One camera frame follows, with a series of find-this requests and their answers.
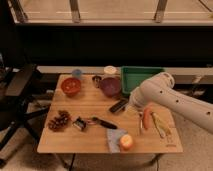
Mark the black handled dish brush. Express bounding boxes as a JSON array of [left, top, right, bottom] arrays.
[[91, 117, 118, 129]]

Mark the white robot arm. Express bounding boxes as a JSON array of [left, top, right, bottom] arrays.
[[129, 72, 213, 134]]

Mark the purple bowl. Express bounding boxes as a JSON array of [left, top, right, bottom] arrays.
[[100, 77, 121, 97]]

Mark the red bowl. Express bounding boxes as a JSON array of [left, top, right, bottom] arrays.
[[61, 77, 81, 96]]

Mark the small metal cup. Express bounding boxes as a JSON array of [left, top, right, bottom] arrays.
[[92, 75, 102, 88]]

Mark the black rectangular remote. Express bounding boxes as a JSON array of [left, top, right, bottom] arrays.
[[109, 99, 128, 113]]

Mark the green plastic tray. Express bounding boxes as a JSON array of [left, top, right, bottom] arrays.
[[121, 66, 164, 97]]

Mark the small blue cup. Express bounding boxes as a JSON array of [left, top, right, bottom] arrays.
[[72, 69, 82, 79]]

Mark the small metal peeler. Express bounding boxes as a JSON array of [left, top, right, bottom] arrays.
[[139, 112, 143, 134]]

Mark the black binder clip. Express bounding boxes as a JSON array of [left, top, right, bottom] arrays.
[[73, 117, 87, 131]]

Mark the orange carrot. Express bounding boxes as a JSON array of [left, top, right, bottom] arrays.
[[143, 108, 152, 130]]

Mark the blue grey cloth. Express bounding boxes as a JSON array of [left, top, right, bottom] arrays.
[[107, 129, 127, 153]]

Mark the red yellow apple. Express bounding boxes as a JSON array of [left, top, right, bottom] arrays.
[[119, 134, 133, 150]]

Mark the bunch of dark grapes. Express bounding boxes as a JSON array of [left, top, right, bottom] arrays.
[[48, 111, 71, 132]]

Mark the black office chair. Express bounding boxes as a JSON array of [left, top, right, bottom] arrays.
[[0, 53, 51, 168]]

